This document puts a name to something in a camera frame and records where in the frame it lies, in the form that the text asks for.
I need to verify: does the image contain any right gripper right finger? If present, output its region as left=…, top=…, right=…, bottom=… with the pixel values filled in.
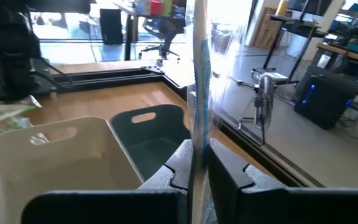
left=209, top=138, right=358, bottom=224

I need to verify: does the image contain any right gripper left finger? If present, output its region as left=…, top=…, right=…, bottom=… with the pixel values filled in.
left=21, top=139, right=195, bottom=224

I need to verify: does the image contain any blue toothbrush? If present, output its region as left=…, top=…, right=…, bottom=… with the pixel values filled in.
left=185, top=0, right=220, bottom=224

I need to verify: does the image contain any beige plastic bin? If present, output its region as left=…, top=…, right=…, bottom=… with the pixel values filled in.
left=0, top=115, right=145, bottom=224

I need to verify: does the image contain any slate grey plastic bin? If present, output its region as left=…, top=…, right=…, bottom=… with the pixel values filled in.
left=109, top=104, right=196, bottom=182

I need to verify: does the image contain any black computer tower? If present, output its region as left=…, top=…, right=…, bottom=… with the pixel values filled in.
left=293, top=72, right=357, bottom=131

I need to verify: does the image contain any black floor fan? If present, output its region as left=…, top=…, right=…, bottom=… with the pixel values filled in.
left=237, top=72, right=291, bottom=146

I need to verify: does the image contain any green toothbrush, clear wrapper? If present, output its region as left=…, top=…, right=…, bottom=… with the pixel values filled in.
left=0, top=118, right=34, bottom=138
left=0, top=104, right=43, bottom=131

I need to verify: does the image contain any black stand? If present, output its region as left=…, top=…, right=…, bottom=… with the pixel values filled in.
left=250, top=14, right=328, bottom=82

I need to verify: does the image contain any wooden desk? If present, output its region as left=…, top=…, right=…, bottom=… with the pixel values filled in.
left=317, top=40, right=358, bottom=103

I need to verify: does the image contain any office chair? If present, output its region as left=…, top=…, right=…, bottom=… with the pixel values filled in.
left=137, top=17, right=182, bottom=60

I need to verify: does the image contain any black-legged desk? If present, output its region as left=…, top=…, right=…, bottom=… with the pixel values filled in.
left=113, top=0, right=188, bottom=62

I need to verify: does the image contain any wooden pallet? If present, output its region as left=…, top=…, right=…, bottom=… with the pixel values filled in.
left=252, top=6, right=281, bottom=49

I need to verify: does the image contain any black box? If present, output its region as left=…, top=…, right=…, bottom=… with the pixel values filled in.
left=99, top=8, right=124, bottom=45

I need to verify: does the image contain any person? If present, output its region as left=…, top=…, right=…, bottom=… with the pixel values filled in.
left=158, top=18, right=188, bottom=58

